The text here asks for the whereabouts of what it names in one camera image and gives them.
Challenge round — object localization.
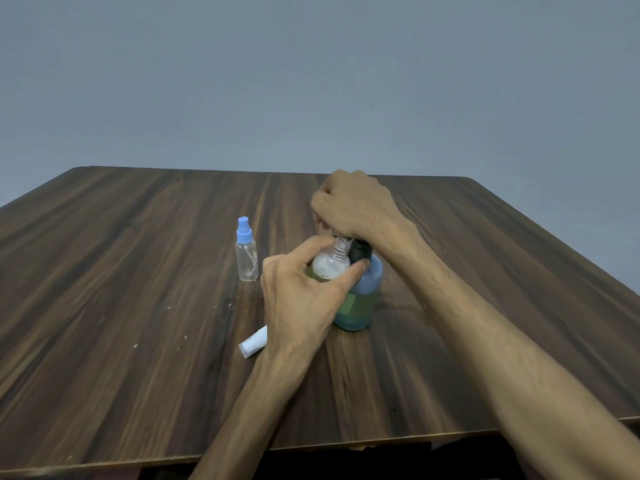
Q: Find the person's left hand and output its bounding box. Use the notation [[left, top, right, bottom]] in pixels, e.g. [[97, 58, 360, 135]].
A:
[[261, 235, 372, 363]]

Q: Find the person's right hand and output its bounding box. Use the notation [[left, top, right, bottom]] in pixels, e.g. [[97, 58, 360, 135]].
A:
[[310, 169, 426, 253]]

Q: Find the white spray cap with tube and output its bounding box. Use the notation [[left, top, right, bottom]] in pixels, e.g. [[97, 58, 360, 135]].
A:
[[238, 325, 269, 360]]

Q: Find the clear small bottle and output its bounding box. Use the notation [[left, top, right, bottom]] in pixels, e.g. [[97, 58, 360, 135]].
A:
[[305, 236, 352, 284]]

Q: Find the blue-capped small spray bottle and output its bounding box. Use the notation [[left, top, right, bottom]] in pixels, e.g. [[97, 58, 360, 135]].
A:
[[235, 216, 260, 283]]

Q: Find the blue green pump bottle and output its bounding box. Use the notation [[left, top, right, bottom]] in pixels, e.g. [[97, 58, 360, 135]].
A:
[[333, 237, 385, 333]]

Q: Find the person's right forearm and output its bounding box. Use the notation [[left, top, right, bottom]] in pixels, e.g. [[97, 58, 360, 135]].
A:
[[385, 227, 640, 480]]

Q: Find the person's left forearm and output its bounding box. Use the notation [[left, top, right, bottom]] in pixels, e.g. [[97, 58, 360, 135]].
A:
[[187, 344, 311, 480]]

